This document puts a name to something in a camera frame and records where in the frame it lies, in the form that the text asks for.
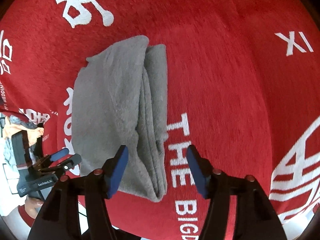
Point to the grey fleece small garment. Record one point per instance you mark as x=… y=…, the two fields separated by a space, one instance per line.
x=120 y=98

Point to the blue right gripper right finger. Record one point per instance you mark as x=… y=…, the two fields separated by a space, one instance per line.
x=201 y=170

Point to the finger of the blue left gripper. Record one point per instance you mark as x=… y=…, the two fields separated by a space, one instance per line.
x=72 y=164
x=58 y=155

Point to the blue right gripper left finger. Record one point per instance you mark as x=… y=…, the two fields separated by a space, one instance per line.
x=114 y=169

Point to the red printed bed blanket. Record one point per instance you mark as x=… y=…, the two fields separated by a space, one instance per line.
x=243 y=87

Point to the left hand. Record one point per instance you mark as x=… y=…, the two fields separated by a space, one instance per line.
x=32 y=206

